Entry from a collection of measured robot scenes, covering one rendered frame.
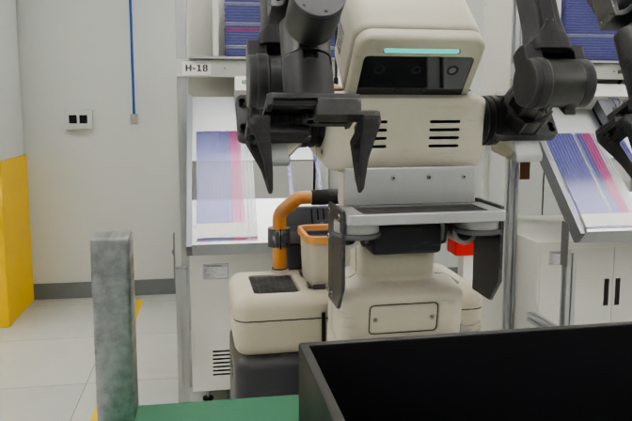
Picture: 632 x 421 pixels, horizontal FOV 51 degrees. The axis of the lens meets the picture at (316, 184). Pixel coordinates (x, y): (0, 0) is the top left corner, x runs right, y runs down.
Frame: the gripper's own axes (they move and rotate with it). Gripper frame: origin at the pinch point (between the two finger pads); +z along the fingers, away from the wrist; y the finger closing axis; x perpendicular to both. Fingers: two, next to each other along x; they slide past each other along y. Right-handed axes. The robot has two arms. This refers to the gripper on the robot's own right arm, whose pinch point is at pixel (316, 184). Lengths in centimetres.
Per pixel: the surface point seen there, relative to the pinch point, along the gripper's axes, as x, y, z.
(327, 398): -32.6, -6.7, 22.4
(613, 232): 155, 144, -33
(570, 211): 159, 130, -43
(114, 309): -11.1, -19.1, 14.1
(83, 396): 236, -58, 9
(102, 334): -10.2, -20.0, 15.9
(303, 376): -26.7, -6.9, 20.9
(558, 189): 164, 130, -54
